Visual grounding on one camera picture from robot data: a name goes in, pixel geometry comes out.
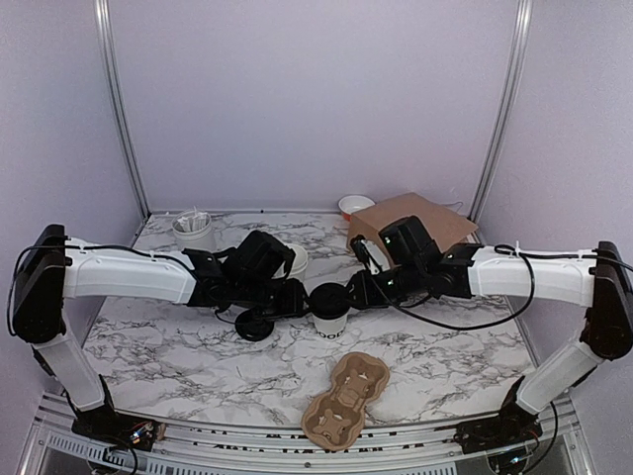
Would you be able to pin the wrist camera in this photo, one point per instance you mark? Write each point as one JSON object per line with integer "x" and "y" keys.
{"x": 405, "y": 241}
{"x": 258, "y": 258}

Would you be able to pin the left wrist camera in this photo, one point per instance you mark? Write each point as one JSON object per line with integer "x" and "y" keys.
{"x": 258, "y": 258}

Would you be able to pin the stack of white paper cups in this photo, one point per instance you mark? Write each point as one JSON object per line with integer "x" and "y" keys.
{"x": 300, "y": 262}

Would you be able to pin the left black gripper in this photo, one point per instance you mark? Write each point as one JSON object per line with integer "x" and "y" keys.
{"x": 294, "y": 302}

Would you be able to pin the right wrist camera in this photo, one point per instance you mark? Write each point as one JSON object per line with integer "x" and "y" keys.
{"x": 405, "y": 241}

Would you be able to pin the left aluminium frame post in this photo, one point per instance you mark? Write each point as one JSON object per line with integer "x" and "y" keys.
{"x": 107, "y": 45}

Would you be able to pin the right aluminium frame post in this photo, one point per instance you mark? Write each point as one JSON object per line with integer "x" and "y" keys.
{"x": 509, "y": 92}

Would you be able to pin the brown paper bag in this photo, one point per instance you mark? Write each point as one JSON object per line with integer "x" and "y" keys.
{"x": 445, "y": 226}

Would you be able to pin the brown cardboard cup carrier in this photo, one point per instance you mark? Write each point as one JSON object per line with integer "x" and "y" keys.
{"x": 335, "y": 418}

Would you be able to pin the white canister with stirrers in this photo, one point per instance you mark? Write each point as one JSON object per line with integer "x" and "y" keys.
{"x": 193, "y": 229}

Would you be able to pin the orange bowl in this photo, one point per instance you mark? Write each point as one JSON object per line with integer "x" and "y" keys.
{"x": 351, "y": 204}

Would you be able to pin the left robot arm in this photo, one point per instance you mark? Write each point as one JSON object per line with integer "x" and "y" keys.
{"x": 57, "y": 268}

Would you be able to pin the black plastic cup lid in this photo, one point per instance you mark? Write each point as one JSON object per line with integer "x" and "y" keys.
{"x": 253, "y": 329}

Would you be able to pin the aluminium frame post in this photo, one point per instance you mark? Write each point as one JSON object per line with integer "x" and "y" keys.
{"x": 509, "y": 92}
{"x": 107, "y": 45}

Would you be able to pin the single white paper cup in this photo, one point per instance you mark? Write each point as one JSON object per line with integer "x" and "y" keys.
{"x": 330, "y": 329}

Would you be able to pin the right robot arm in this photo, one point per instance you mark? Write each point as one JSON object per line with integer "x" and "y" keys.
{"x": 595, "y": 281}

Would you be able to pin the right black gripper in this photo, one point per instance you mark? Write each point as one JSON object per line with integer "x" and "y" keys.
{"x": 365, "y": 294}

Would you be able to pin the aluminium front rail base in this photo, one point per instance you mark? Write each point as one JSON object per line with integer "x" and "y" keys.
{"x": 205, "y": 448}

